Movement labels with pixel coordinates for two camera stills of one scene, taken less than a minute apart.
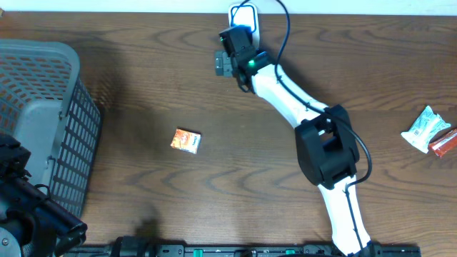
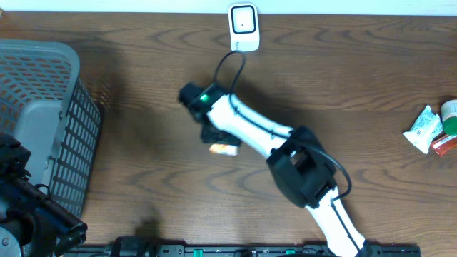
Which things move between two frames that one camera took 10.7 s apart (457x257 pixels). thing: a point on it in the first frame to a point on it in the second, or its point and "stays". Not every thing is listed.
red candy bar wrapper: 445,144 stays
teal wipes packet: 425,126 stays
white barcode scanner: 245,13 stays
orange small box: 186,140 to 223,149
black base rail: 208,250 stays
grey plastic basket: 46,105 stays
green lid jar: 223,64 to 448,113
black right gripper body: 234,65 to 218,136
